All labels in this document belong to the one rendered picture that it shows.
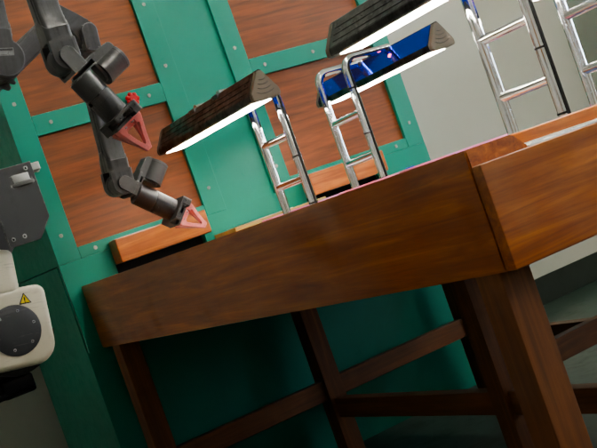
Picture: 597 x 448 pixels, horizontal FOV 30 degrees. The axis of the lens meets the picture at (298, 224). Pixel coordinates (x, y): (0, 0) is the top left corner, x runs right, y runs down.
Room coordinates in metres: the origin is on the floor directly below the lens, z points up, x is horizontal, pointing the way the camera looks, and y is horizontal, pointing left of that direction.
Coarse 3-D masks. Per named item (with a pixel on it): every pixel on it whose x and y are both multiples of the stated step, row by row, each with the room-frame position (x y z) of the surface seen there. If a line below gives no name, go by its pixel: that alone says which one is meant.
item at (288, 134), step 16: (192, 112) 2.97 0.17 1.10; (256, 112) 3.06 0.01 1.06; (256, 128) 3.05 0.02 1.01; (288, 128) 2.92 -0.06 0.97; (272, 144) 3.01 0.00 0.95; (288, 144) 2.93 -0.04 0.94; (272, 160) 3.06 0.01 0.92; (272, 176) 3.05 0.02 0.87; (304, 176) 2.92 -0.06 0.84; (288, 208) 3.05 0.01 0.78
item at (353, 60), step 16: (384, 48) 3.10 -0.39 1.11; (352, 64) 3.23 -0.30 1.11; (320, 80) 3.17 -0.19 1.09; (352, 80) 3.04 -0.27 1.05; (320, 96) 3.18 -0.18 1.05; (352, 96) 3.05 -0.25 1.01; (352, 112) 3.08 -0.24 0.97; (336, 128) 3.17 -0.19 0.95; (368, 128) 3.04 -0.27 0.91; (368, 144) 3.05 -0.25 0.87; (352, 160) 3.14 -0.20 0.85; (352, 176) 3.17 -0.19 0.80; (384, 176) 3.04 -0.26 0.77
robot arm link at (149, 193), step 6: (144, 180) 2.82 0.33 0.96; (150, 180) 2.82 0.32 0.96; (144, 186) 2.81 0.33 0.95; (150, 186) 2.84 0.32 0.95; (138, 192) 2.80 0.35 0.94; (144, 192) 2.80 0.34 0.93; (150, 192) 2.81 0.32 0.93; (156, 192) 2.82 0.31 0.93; (132, 198) 2.81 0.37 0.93; (138, 198) 2.79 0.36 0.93; (144, 198) 2.80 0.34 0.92; (150, 198) 2.80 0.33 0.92; (156, 198) 2.81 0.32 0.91; (138, 204) 2.81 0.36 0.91; (144, 204) 2.81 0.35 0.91; (150, 204) 2.81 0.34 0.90
